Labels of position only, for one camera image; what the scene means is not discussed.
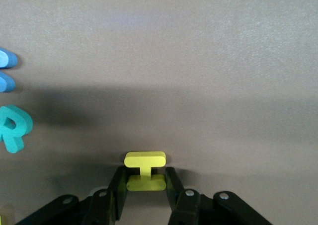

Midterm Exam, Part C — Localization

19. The blue foam letter w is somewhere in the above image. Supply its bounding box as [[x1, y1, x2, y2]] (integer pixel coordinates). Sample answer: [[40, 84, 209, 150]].
[[0, 47, 18, 93]]

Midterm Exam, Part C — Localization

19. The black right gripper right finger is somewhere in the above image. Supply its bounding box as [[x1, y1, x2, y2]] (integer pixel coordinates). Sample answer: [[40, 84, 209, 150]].
[[164, 166, 271, 225]]

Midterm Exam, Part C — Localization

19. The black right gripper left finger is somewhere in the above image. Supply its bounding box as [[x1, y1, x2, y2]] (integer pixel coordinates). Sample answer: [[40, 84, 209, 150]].
[[14, 166, 130, 225]]

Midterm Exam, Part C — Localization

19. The teal foam letter R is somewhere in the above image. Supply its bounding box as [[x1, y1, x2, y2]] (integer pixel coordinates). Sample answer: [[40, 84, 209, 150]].
[[0, 105, 34, 153]]

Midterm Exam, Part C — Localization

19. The yellow foam letter H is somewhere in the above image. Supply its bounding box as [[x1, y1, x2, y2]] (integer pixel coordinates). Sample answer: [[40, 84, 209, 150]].
[[123, 151, 166, 192]]

